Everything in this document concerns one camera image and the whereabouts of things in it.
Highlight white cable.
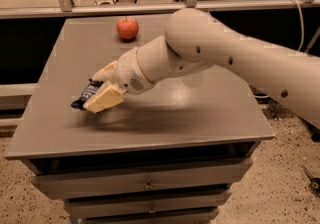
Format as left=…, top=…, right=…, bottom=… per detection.
left=285, top=0, right=306, bottom=52

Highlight grey drawer cabinet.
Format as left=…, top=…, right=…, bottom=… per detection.
left=6, top=17, right=273, bottom=224

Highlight blue rxbar wrapper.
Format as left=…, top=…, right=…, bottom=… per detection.
left=71, top=79, right=103, bottom=110

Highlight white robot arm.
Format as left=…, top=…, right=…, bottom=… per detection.
left=84, top=8, right=320, bottom=127

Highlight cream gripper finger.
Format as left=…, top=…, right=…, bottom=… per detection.
left=91, top=61, right=117, bottom=82
left=84, top=81, right=126, bottom=113

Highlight black caster wheel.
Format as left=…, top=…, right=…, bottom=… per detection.
left=303, top=166, right=320, bottom=192

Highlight red apple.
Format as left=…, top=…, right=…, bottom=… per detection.
left=116, top=17, right=139, bottom=40

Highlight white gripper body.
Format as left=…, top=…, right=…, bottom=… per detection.
left=113, top=47, right=154, bottom=95

